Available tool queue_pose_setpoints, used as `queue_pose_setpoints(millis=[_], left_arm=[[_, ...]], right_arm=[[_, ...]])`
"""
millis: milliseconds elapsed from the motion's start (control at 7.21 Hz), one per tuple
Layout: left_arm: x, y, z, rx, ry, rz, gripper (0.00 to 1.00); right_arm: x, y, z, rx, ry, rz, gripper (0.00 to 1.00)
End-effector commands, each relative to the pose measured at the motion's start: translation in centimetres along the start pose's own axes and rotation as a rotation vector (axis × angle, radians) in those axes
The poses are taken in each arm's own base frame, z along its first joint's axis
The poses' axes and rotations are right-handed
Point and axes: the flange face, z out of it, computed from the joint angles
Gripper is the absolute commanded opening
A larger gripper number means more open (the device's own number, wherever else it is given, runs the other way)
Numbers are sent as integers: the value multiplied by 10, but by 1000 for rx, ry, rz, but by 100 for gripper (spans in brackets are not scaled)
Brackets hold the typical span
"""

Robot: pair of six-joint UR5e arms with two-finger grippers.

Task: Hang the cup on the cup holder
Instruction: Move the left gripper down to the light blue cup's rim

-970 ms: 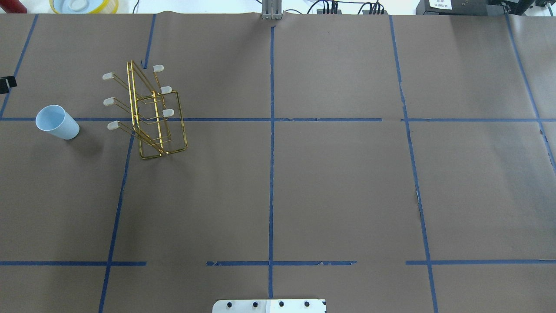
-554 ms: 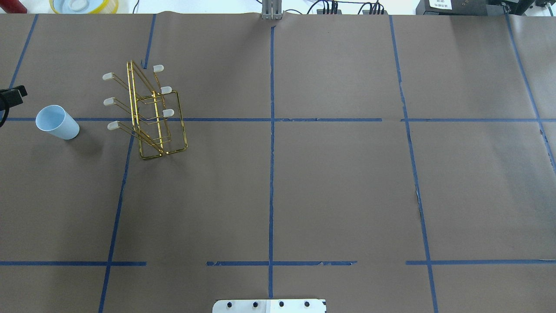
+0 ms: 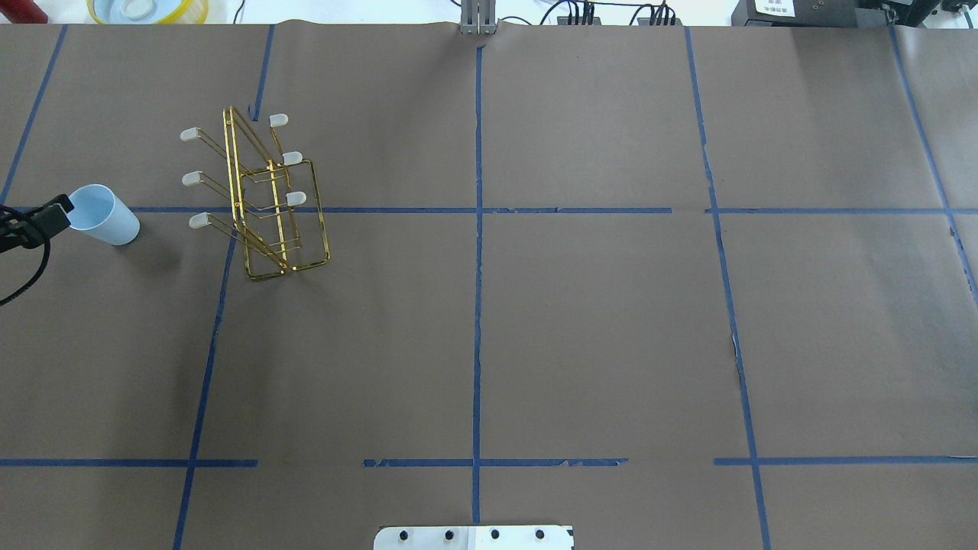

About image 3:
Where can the black box device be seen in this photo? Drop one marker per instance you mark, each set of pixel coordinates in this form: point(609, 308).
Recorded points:
point(811, 14)

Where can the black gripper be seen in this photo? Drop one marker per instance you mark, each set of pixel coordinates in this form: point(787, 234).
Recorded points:
point(50, 217)

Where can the red cylindrical bottle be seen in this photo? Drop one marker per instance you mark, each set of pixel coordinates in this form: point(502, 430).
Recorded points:
point(23, 12)

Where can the gold wire cup holder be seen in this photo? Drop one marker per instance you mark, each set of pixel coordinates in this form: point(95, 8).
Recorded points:
point(273, 194)

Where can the light blue plastic cup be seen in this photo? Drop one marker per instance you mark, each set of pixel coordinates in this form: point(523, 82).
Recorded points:
point(99, 213)

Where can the yellow bowl with blue lid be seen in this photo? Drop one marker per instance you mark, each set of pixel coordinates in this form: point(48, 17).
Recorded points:
point(148, 12)

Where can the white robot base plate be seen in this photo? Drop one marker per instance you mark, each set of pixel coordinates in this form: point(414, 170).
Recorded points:
point(475, 537)

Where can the grey aluminium frame post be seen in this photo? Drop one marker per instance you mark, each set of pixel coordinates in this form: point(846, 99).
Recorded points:
point(478, 17)

